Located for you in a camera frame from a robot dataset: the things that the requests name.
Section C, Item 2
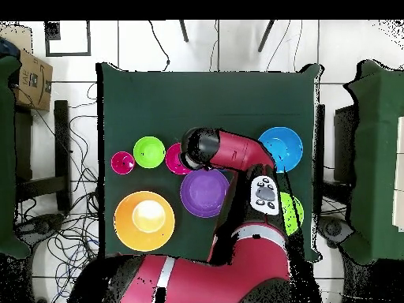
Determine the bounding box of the large yellow bowl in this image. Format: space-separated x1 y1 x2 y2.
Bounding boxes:
113 190 176 253

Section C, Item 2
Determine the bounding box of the cardboard box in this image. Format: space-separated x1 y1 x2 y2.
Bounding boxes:
12 48 54 112

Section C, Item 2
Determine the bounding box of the grey stand base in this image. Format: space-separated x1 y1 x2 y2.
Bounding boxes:
15 213 65 242
317 217 355 248

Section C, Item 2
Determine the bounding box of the black square floor frame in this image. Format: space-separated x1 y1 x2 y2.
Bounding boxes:
43 20 92 58

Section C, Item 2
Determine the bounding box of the black tripod leg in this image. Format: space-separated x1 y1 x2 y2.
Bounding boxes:
257 20 276 54
178 20 190 43

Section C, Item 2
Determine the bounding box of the black floor cable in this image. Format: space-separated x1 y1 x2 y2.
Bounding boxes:
148 20 172 72

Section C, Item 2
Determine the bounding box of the red cup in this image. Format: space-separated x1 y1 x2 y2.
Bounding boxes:
110 151 136 175

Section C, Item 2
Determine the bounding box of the dark green tablecloth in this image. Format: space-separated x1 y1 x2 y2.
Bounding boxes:
95 62 324 264

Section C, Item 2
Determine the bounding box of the purple bowl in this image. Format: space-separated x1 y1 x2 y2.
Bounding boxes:
180 167 230 219

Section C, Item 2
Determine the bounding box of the large blue bowl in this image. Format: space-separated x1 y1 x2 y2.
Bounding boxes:
257 126 304 174

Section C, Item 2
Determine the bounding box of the small pink bowl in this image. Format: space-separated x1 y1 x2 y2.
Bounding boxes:
164 142 193 175

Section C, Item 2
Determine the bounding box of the large green bowl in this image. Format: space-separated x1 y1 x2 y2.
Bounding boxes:
279 191 305 237

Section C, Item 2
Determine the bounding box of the green cloth covered table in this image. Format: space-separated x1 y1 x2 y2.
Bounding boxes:
0 54 32 260
342 59 404 266

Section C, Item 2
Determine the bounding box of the black bench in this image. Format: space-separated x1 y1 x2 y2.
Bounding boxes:
13 99 73 212

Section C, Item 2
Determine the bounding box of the small green bowl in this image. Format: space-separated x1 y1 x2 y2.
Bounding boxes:
133 136 166 170

